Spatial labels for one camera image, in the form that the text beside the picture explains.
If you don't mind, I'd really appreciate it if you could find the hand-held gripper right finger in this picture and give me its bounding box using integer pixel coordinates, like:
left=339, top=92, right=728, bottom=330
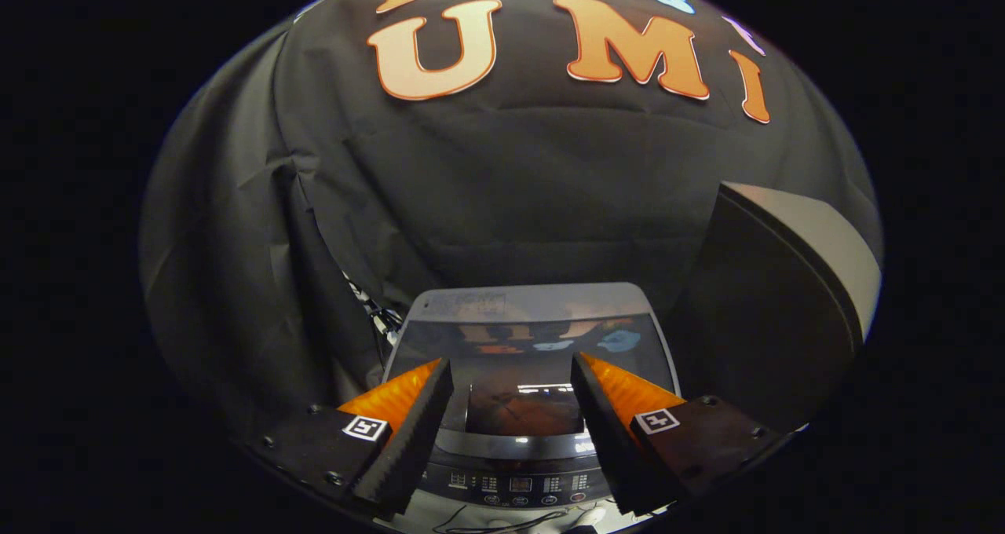
left=571, top=352, right=786, bottom=517

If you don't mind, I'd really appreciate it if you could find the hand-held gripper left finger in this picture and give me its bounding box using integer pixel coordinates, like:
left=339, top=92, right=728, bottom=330
left=259, top=357, right=455, bottom=519

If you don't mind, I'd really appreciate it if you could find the grey washing machine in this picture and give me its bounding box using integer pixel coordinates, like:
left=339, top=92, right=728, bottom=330
left=381, top=283, right=684, bottom=533

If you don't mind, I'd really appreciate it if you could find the grey box stand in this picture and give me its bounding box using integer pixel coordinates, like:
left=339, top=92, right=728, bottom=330
left=667, top=181, right=883, bottom=433

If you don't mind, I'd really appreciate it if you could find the striped power cable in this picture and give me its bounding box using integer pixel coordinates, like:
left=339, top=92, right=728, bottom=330
left=344, top=271, right=405, bottom=348

